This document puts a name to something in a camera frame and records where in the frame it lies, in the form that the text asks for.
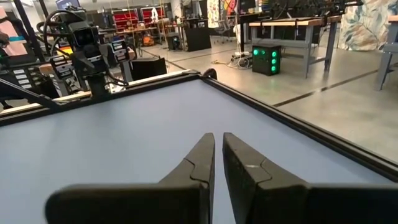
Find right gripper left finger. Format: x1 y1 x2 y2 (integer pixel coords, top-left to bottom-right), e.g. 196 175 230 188
44 132 216 224

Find pink panel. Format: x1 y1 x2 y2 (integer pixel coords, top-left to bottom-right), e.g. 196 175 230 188
0 7 29 57

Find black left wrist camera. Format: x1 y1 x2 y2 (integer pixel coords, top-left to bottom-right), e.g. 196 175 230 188
67 20 101 52

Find black control box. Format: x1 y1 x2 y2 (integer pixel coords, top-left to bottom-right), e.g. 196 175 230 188
129 57 168 82

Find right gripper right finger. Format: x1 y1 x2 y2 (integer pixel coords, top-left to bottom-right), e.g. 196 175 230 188
222 132 398 224

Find grey workbench wooden top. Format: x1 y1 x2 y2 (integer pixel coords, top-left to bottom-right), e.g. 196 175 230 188
248 14 343 79

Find white patterned sheet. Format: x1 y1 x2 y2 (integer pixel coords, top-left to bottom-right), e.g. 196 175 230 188
338 0 393 52

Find grey office chair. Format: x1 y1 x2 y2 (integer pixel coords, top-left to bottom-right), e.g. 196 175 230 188
216 19 238 37

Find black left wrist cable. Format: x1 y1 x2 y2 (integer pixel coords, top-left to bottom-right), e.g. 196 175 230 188
36 9 82 60

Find black post clamp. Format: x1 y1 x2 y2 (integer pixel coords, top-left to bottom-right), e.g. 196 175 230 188
202 67 219 81

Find black labelled drawer unit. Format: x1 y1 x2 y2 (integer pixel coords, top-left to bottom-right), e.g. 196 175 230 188
0 63 62 100

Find blue monitor screen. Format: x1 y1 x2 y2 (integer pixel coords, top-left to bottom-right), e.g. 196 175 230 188
55 0 82 10

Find black aluminium table frame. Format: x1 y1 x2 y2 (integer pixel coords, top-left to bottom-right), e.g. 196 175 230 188
0 0 398 183

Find colourful patterned cloth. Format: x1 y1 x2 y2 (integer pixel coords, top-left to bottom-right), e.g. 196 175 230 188
206 0 238 29

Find black box green lights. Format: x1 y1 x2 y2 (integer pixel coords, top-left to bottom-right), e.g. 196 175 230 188
251 43 282 77

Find blue-grey table mat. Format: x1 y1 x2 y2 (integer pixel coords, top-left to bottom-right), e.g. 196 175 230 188
0 78 389 224

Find white floor cables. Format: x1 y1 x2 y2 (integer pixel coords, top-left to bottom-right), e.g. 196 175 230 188
228 51 253 70

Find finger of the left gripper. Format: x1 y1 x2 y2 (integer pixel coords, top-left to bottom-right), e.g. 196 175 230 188
73 52 95 70
93 55 109 77

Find black cabinet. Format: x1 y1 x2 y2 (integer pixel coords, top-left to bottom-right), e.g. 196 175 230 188
183 17 213 53

